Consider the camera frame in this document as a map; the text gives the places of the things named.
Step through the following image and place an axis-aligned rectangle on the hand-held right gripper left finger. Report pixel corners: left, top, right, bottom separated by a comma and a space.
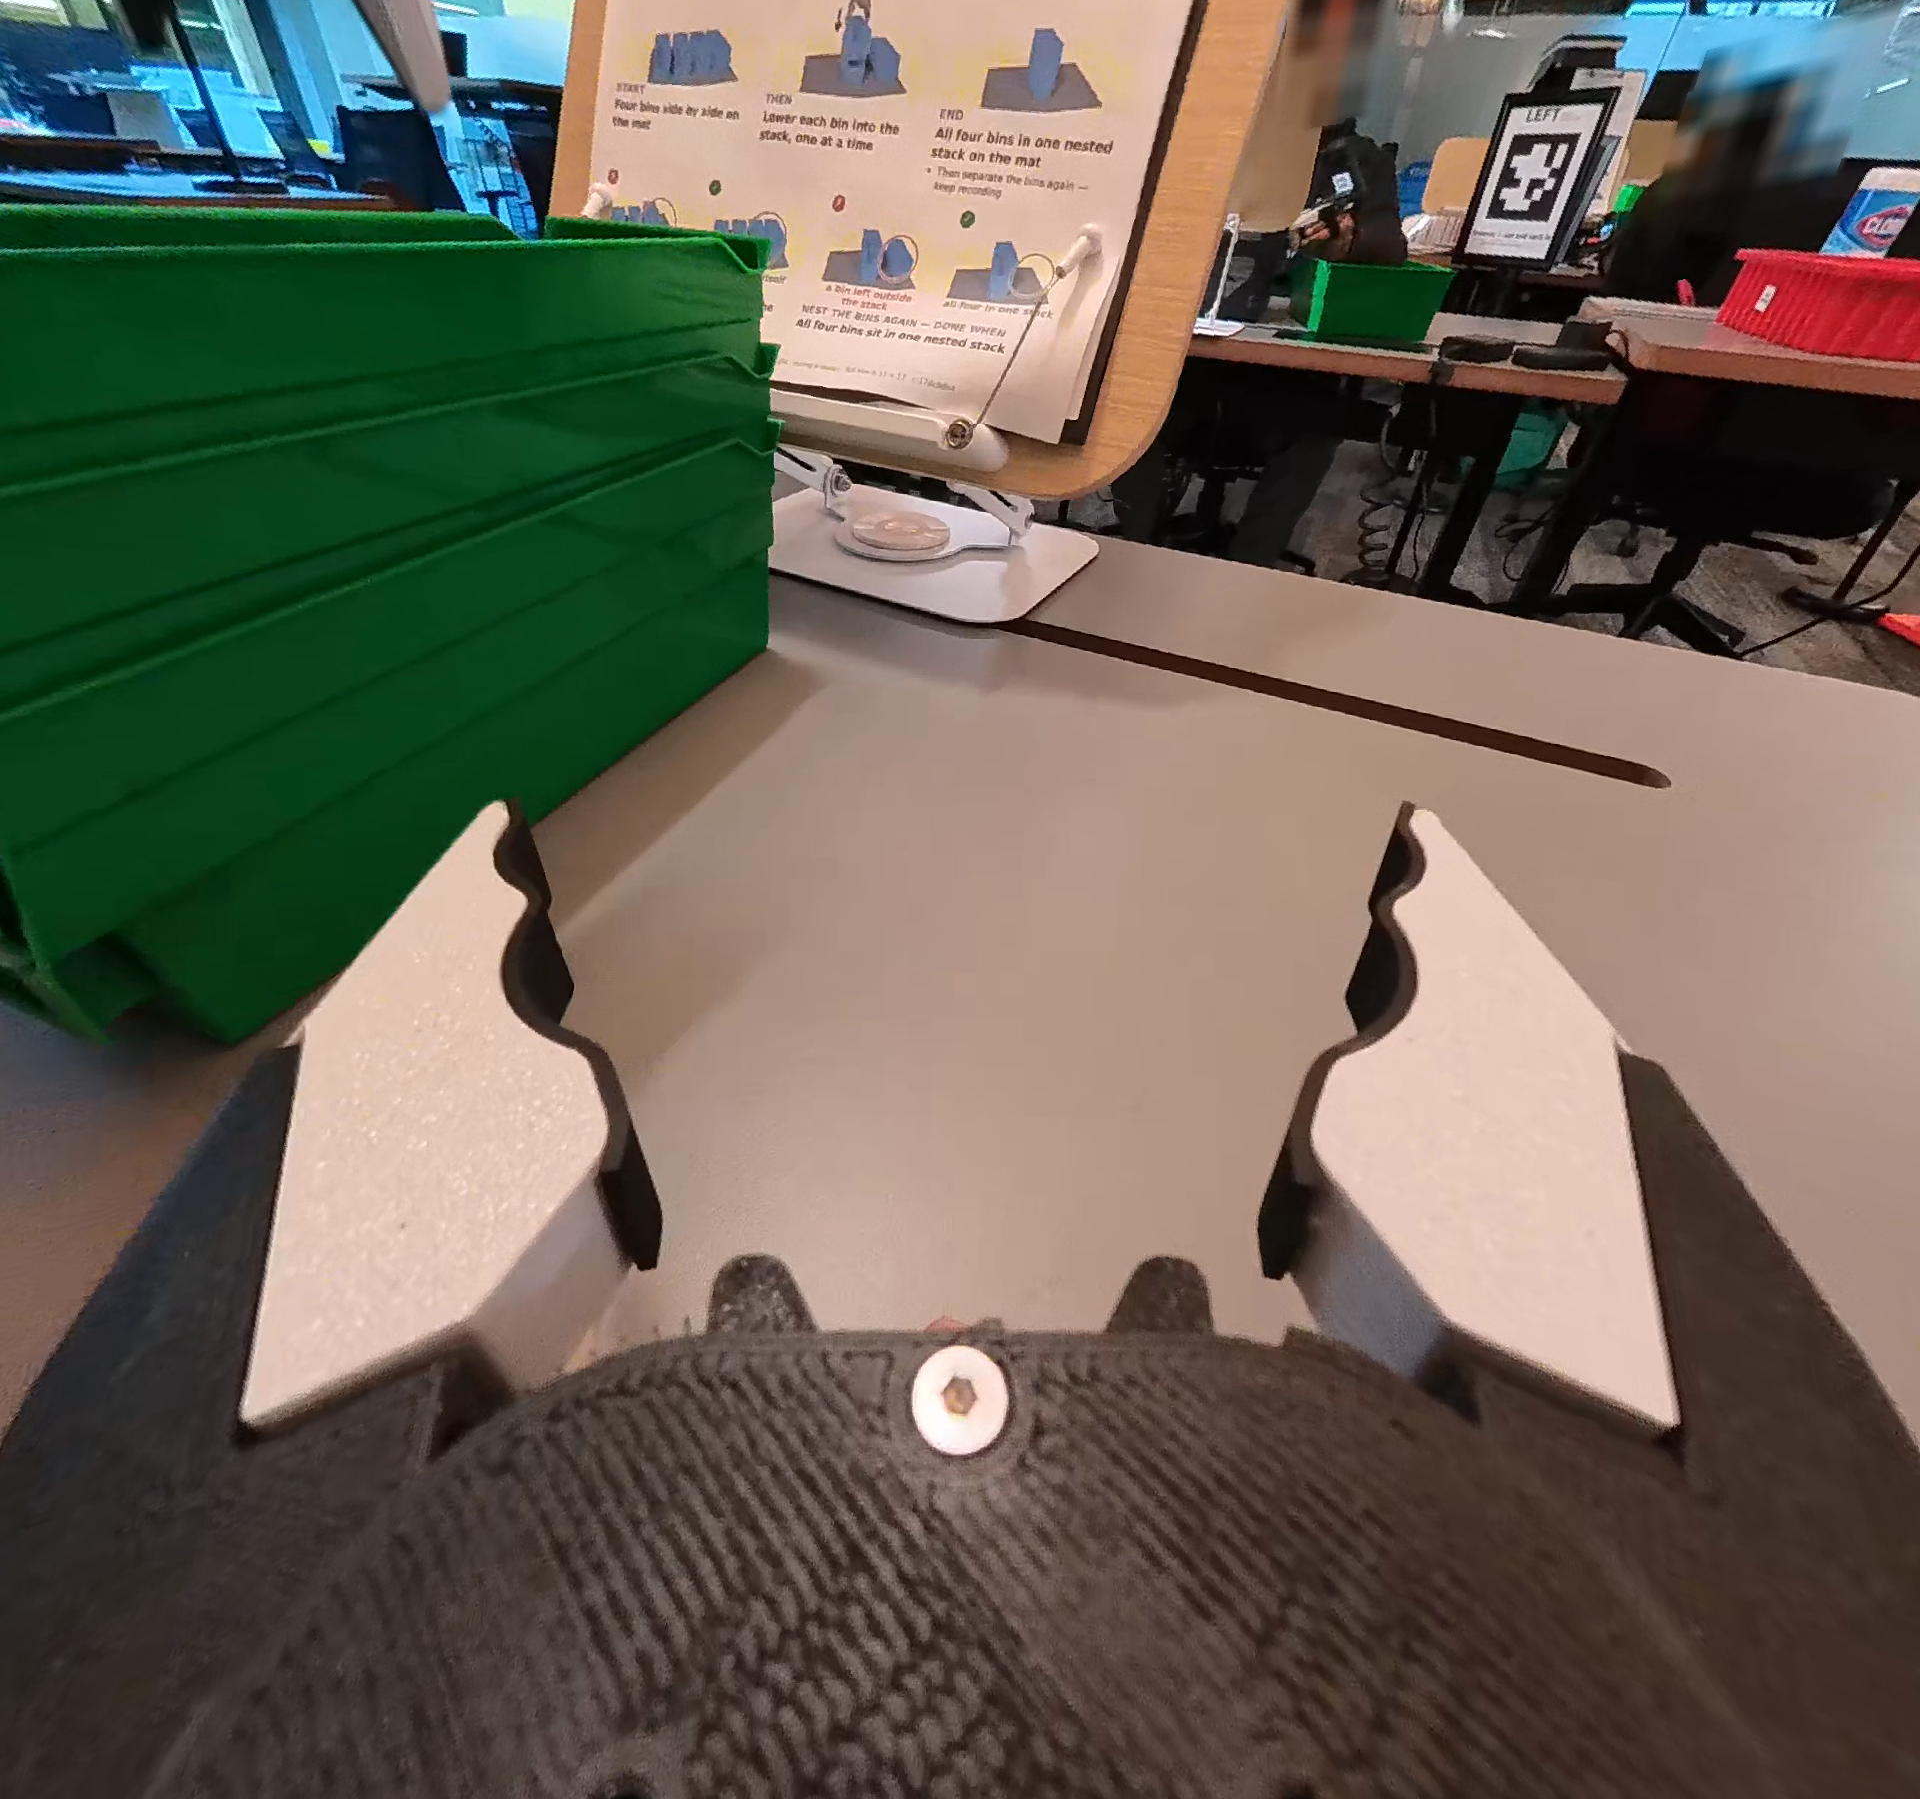
242, 804, 663, 1432

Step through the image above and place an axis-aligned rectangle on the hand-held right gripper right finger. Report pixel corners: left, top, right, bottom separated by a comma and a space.
1258, 807, 1681, 1443

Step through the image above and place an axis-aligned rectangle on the green plastic bin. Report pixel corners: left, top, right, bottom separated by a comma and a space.
0, 569, 781, 1048
1297, 256, 1462, 350
0, 466, 781, 916
0, 203, 773, 482
0, 360, 781, 693

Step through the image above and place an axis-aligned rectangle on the black small device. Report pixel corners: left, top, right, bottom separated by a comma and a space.
1437, 327, 1617, 379

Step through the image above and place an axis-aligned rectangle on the wooden-top table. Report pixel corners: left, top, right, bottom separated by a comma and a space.
1187, 325, 1628, 591
1582, 299, 1920, 638

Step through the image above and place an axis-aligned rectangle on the instruction sheet on stand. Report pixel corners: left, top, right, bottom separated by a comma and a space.
551, 0, 1310, 505

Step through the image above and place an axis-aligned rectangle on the red plastic bin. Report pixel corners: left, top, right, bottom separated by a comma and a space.
1717, 245, 1920, 363

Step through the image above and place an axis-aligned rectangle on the printed tag sign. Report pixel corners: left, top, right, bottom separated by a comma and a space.
1463, 89, 1625, 274

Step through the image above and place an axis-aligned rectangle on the white canister blue label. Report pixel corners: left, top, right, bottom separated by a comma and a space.
1831, 165, 1920, 261

